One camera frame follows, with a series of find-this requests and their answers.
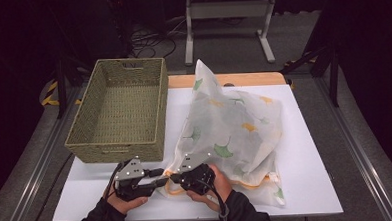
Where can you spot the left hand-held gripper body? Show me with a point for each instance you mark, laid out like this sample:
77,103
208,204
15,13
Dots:
130,171

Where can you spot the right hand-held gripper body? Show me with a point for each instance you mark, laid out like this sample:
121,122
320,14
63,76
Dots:
197,177

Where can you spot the white leaf print laundry bag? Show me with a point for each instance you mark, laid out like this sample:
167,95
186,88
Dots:
218,136

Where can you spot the green woven basket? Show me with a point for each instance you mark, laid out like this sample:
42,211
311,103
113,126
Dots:
117,114

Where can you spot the person's right hand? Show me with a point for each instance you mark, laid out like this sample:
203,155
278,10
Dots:
222,186

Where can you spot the person's left hand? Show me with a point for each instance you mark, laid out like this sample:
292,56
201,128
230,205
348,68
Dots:
126,205

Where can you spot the black stand with striped tape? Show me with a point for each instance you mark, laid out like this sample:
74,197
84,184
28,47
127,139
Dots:
61,86

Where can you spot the white board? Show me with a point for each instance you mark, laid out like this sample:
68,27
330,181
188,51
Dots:
306,152

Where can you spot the white metal stand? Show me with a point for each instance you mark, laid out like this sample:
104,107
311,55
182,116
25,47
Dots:
226,9

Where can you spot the aluminium rail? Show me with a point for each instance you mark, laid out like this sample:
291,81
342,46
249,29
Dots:
359,150
39,170

